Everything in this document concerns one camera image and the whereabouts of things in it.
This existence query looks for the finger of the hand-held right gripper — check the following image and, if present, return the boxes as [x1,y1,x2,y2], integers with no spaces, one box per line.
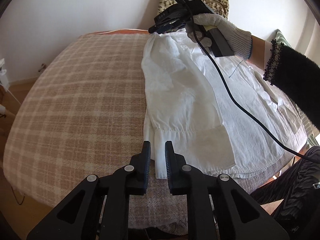
[148,22,186,34]

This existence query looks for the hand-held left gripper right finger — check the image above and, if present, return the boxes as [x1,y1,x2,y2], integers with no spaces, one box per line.
[164,141,290,240]

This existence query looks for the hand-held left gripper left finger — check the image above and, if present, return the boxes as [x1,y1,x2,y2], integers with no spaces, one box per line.
[26,141,152,240]

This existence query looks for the white shirt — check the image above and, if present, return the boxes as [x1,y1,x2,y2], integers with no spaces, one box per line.
[141,29,307,180]

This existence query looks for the person's right forearm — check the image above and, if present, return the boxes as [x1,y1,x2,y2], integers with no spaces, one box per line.
[249,35,320,130]

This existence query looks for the person's right hand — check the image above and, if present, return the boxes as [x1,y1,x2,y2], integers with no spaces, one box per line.
[185,14,252,60]

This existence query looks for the orange bed sheet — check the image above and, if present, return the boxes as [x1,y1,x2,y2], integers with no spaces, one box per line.
[95,28,150,34]

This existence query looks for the green striped white pillow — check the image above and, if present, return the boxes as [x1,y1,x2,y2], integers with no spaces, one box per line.
[271,29,320,145]

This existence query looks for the beige plaid blanket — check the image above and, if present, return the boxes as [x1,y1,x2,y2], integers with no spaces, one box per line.
[2,31,310,230]

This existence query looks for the person's striped dark pants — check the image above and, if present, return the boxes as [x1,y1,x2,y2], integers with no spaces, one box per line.
[250,146,320,235]

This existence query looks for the white object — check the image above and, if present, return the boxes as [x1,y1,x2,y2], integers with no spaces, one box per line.
[0,58,10,93]

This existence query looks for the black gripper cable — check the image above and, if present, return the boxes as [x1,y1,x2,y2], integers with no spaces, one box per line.
[185,0,317,160]

